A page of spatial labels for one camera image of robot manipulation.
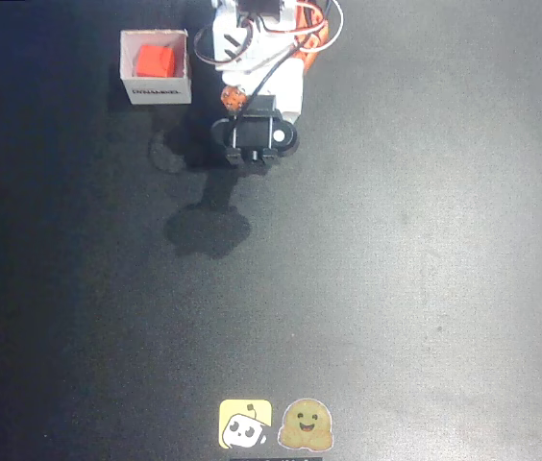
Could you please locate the orange robot base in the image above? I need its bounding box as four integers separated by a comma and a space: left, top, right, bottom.
297, 0, 333, 71

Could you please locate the white and black wire loop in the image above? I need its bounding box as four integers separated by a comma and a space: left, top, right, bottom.
192, 21, 254, 69

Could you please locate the hugging face emoji sticker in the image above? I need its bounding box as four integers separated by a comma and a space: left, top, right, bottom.
277, 398, 333, 451

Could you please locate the yellow robot logo sticker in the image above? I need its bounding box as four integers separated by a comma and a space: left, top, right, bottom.
218, 399, 274, 450

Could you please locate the white cardboard box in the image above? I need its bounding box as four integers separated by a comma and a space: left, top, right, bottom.
119, 28, 193, 106

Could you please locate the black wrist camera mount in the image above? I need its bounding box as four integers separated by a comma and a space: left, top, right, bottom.
209, 94, 298, 168

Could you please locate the white and red wire loop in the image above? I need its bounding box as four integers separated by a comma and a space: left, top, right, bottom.
294, 0, 345, 55

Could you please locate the red-orange cube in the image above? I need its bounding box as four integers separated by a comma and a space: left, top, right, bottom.
135, 44, 177, 79

